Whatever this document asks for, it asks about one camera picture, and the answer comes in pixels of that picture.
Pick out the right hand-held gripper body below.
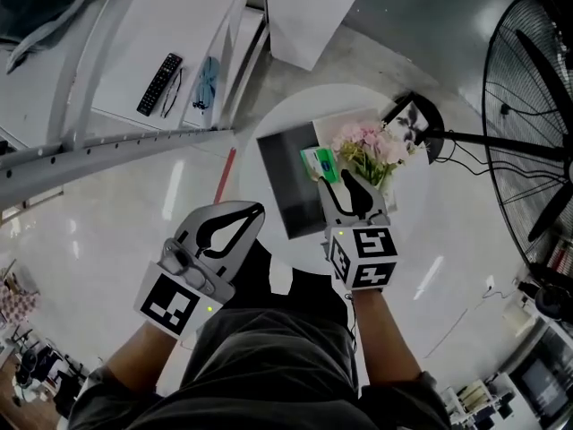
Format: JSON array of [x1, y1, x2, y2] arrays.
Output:
[[321, 212, 400, 292]]

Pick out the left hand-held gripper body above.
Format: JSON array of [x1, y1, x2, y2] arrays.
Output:
[[133, 237, 236, 341]]

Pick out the green and white small box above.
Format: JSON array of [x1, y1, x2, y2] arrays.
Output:
[[299, 146, 343, 185]]

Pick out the person's left forearm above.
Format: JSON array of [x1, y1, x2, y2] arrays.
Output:
[[104, 319, 181, 397]]

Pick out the person's right forearm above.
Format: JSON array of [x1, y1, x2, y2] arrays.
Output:
[[350, 287, 425, 390]]

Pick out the red strip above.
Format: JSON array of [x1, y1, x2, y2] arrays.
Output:
[[213, 147, 237, 203]]

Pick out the pink artificial flower bouquet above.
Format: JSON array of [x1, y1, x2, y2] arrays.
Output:
[[331, 120, 432, 193]]

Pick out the person's black trousers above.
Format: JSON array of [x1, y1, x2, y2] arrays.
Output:
[[192, 238, 360, 375]]

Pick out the round white table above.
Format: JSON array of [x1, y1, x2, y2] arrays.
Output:
[[238, 82, 443, 273]]

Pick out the black eyeglasses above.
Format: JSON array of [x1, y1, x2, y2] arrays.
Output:
[[159, 66, 185, 120]]

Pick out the person's grey shirt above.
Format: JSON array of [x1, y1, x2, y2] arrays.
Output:
[[68, 307, 454, 430]]

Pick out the black remote control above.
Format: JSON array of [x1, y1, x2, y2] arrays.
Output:
[[135, 52, 184, 117]]

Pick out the black standing fan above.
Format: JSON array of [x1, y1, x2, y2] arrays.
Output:
[[414, 0, 573, 278]]

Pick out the white metal shelving rack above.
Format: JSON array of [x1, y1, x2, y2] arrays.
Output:
[[0, 0, 270, 215]]

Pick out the grey blue cloth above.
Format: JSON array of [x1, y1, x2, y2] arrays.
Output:
[[0, 0, 127, 76]]

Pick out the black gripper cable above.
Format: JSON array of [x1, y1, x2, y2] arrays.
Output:
[[343, 289, 359, 344]]

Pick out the black picture frame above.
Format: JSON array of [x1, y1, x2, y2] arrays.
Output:
[[381, 92, 432, 149]]

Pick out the black fan cable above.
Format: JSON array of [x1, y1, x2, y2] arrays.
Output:
[[428, 140, 494, 177]]

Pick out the blue cord bundle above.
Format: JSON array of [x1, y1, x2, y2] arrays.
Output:
[[192, 56, 222, 116]]

